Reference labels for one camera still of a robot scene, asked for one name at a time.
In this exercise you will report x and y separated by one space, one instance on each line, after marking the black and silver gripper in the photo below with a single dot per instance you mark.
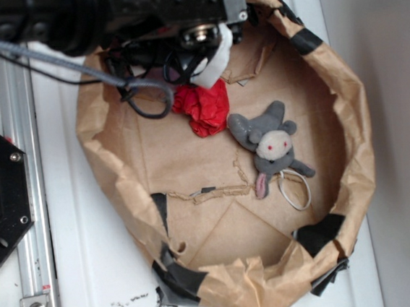
155 31

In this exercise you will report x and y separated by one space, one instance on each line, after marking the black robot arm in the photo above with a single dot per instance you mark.
78 27

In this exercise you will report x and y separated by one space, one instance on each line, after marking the crumpled red paper ball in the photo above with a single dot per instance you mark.
208 108

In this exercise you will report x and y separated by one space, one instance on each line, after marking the grey plush mouse toy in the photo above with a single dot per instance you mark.
269 137

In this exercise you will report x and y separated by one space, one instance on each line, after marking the brown paper bag bin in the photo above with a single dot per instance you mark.
189 203

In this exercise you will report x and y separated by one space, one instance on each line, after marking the aluminium extrusion rail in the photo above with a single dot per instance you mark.
35 250

